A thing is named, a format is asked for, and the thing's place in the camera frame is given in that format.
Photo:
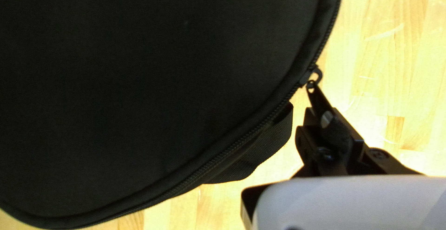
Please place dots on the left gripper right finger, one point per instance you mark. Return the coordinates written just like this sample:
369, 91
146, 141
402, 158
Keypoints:
359, 153

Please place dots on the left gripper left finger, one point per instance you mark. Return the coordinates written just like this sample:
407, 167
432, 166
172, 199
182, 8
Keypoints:
320, 150

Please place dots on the black backpack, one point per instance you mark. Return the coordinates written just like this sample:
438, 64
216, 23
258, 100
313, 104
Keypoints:
139, 83

